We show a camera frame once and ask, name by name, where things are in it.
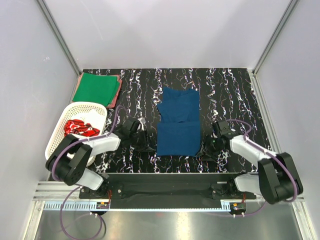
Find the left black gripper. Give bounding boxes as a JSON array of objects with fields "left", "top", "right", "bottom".
[{"left": 129, "top": 128, "right": 156, "bottom": 152}]

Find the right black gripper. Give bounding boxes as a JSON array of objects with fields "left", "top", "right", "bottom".
[{"left": 194, "top": 133, "right": 225, "bottom": 161}]

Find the blue t shirt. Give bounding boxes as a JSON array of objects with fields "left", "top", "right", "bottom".
[{"left": 156, "top": 87, "right": 201, "bottom": 157}]

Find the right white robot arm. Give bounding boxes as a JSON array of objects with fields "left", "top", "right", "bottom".
[{"left": 197, "top": 119, "right": 304, "bottom": 205}]

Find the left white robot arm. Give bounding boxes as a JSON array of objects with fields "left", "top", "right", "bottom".
[{"left": 45, "top": 117, "right": 154, "bottom": 198}]

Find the folded pink t shirt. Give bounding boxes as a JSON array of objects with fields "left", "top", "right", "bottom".
[{"left": 76, "top": 72, "right": 123, "bottom": 109}]

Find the white plastic laundry basket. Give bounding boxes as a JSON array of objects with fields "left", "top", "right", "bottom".
[{"left": 45, "top": 101, "right": 108, "bottom": 160}]

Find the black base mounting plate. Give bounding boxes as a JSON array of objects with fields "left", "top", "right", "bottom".
[{"left": 78, "top": 172, "right": 257, "bottom": 201}]

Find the red and white t shirt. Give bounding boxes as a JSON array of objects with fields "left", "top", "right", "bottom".
[{"left": 63, "top": 119, "right": 100, "bottom": 137}]

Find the folded green t shirt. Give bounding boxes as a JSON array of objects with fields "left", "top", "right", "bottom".
[{"left": 71, "top": 72, "right": 120, "bottom": 106}]

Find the right small electronics board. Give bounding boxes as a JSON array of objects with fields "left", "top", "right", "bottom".
[{"left": 230, "top": 202, "right": 247, "bottom": 212}]

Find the small electronics board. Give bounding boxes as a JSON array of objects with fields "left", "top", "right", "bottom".
[
  {"left": 96, "top": 201, "right": 110, "bottom": 210},
  {"left": 230, "top": 202, "right": 247, "bottom": 212}
]

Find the left small electronics board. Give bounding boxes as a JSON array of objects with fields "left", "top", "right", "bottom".
[{"left": 96, "top": 201, "right": 110, "bottom": 210}]

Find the white slotted cable duct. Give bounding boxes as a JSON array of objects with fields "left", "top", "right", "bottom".
[{"left": 44, "top": 200, "right": 231, "bottom": 213}]

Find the left aluminium frame post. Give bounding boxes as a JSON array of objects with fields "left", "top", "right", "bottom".
[{"left": 34, "top": 0, "right": 83, "bottom": 76}]

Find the aluminium frame post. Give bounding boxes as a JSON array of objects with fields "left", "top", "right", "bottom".
[
  {"left": 252, "top": 0, "right": 301, "bottom": 76},
  {"left": 34, "top": 0, "right": 83, "bottom": 76}
]

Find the right aluminium frame post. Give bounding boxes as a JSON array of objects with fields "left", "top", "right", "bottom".
[{"left": 252, "top": 0, "right": 301, "bottom": 76}]

